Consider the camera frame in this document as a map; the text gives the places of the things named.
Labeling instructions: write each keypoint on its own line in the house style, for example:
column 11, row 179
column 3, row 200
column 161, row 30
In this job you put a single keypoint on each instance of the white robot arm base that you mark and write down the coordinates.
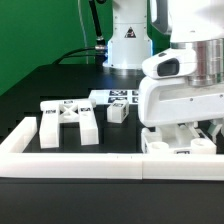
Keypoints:
column 130, row 44

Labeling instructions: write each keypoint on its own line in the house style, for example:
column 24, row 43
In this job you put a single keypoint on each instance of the white chair back piece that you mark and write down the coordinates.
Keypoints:
column 57, row 112

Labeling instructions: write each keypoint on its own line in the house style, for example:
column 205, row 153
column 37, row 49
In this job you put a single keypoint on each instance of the white chair seat piece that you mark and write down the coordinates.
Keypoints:
column 176, row 139

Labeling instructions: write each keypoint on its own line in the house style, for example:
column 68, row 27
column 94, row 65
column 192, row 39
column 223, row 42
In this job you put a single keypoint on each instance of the white marker sheet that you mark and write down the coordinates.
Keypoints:
column 106, row 97

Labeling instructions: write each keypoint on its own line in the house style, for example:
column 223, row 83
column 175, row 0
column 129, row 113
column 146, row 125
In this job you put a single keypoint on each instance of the white U-shaped boundary frame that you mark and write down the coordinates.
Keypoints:
column 161, row 162

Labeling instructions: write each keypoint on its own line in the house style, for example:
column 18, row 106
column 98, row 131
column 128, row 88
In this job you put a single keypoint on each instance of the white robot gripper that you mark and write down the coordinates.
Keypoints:
column 166, row 97

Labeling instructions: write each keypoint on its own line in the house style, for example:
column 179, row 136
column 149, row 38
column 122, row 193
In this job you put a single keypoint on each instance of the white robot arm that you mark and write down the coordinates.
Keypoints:
column 196, row 25

